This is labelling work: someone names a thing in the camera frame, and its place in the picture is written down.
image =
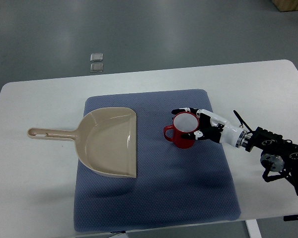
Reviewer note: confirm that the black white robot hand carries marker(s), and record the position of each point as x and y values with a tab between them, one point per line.
212	127

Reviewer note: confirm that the white table leg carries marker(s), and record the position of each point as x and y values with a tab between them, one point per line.
253	228

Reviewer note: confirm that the lower metal floor plate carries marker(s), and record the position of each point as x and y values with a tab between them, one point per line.
96	67

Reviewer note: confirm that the blue grey fabric mat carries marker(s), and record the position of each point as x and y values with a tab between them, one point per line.
173	187

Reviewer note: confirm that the black table control panel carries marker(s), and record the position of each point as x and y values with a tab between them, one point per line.
290	218

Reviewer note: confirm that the wooden box corner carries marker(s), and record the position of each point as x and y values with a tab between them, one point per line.
286	5

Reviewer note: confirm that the metal floor plate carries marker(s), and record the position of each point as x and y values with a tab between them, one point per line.
96	67
96	57

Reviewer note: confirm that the red cup white inside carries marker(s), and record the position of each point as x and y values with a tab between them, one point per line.
182	123

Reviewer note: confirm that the upper metal floor plate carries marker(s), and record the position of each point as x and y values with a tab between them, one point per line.
96	57

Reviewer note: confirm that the beige plastic dustpan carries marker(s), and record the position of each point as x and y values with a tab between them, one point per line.
105	141

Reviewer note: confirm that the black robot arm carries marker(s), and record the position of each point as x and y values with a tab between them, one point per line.
279	157

